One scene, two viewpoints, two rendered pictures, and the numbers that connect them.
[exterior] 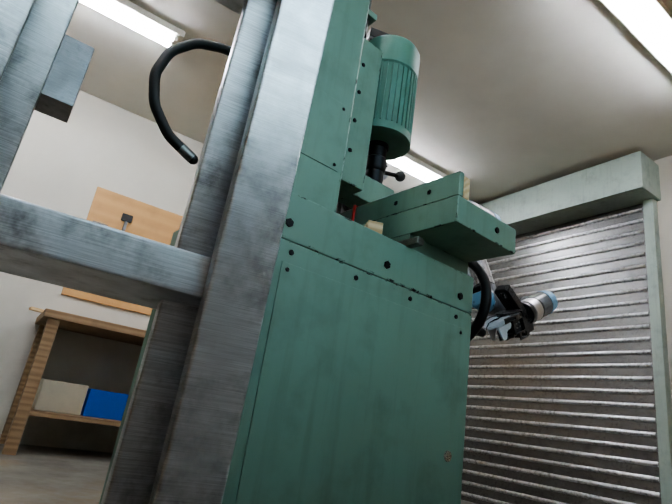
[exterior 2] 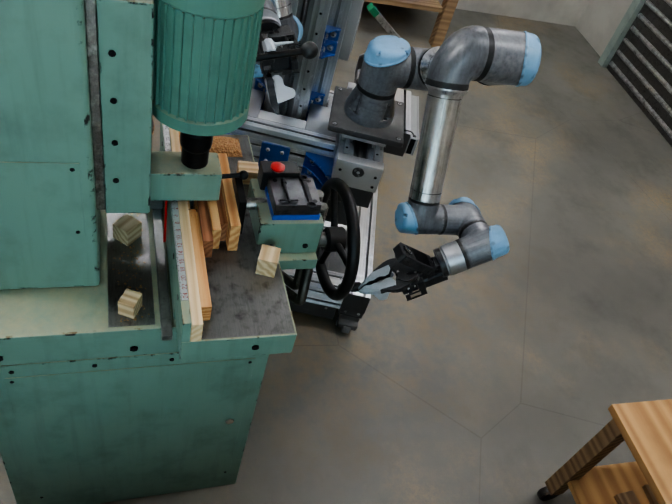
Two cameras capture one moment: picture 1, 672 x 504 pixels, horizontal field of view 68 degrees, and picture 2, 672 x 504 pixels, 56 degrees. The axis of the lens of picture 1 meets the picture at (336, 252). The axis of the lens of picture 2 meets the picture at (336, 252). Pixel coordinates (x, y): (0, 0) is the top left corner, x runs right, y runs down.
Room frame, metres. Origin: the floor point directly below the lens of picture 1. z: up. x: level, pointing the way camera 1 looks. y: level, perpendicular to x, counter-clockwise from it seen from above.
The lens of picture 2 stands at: (0.33, -0.54, 1.84)
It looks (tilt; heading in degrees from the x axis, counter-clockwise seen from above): 44 degrees down; 10
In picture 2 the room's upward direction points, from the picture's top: 18 degrees clockwise
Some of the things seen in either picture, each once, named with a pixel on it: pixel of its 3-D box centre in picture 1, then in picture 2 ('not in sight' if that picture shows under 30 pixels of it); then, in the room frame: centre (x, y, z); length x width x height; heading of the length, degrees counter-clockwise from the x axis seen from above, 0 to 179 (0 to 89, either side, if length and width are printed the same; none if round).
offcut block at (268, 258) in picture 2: not in sight; (268, 260); (1.15, -0.27, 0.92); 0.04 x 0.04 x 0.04; 16
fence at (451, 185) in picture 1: (363, 215); (172, 211); (1.15, -0.05, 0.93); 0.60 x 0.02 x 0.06; 37
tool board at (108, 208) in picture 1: (202, 274); not in sight; (4.25, 1.13, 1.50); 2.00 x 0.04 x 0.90; 122
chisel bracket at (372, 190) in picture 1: (364, 198); (182, 178); (1.19, -0.05, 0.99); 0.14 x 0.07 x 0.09; 127
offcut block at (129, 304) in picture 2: (372, 232); (130, 303); (0.98, -0.07, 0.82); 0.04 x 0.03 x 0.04; 9
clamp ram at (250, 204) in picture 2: not in sight; (252, 203); (1.25, -0.18, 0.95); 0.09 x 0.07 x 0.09; 37
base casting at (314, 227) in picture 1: (320, 272); (129, 260); (1.12, 0.03, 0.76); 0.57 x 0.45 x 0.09; 127
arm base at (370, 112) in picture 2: not in sight; (372, 99); (1.95, -0.22, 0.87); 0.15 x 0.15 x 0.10
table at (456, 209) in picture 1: (401, 255); (241, 230); (1.24, -0.17, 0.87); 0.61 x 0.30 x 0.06; 37
